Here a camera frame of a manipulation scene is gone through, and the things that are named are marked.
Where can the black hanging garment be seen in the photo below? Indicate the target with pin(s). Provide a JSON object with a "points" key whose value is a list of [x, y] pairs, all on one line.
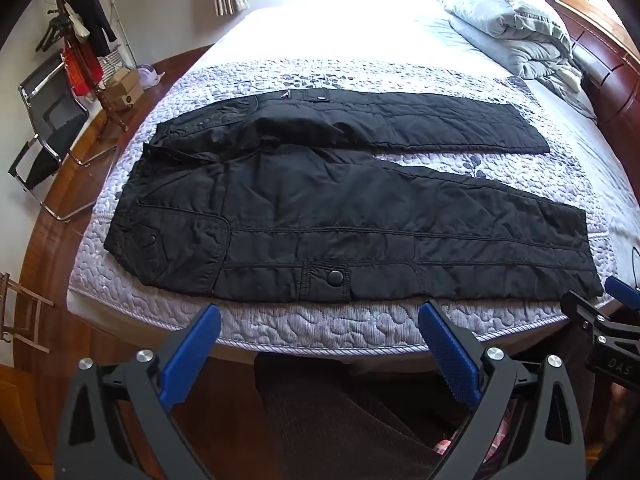
{"points": [[92, 15]]}

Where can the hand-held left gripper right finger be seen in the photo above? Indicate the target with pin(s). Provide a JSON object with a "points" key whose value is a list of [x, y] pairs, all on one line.
{"points": [[450, 355]]}

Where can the pink patterned cloth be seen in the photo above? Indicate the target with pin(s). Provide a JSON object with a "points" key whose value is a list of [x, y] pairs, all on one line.
{"points": [[502, 435]]}

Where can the black metal frame chair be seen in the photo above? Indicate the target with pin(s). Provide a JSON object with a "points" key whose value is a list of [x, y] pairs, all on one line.
{"points": [[50, 145]]}

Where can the dark wooden headboard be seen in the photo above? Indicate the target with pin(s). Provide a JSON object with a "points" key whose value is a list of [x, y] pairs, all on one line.
{"points": [[615, 75]]}

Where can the small purple container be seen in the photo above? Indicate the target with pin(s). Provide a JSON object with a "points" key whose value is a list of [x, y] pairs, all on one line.
{"points": [[149, 75]]}

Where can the person's dark trouser leg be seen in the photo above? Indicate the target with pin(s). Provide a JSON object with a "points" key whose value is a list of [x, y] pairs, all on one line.
{"points": [[325, 420]]}

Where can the cardboard boxes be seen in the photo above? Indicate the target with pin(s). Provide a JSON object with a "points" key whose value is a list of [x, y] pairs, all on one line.
{"points": [[125, 92]]}

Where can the black cargo pants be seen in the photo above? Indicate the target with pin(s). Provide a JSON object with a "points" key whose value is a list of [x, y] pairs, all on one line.
{"points": [[350, 210]]}

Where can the small wooden stool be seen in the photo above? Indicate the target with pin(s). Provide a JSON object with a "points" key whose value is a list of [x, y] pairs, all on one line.
{"points": [[30, 297]]}

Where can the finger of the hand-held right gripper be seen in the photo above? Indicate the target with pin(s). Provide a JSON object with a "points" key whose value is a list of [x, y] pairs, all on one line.
{"points": [[580, 307], [622, 290]]}

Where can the bed with quilted lilac cover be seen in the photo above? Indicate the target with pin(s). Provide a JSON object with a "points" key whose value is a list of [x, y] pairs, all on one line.
{"points": [[350, 325]]}

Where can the folded grey duvet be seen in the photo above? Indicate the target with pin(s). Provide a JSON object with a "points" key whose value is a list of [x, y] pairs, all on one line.
{"points": [[505, 15]]}

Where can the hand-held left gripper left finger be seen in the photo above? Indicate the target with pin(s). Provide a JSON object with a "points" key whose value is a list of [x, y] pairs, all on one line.
{"points": [[195, 355]]}

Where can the wooden coat rack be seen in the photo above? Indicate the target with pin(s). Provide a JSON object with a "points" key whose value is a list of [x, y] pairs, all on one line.
{"points": [[102, 100]]}

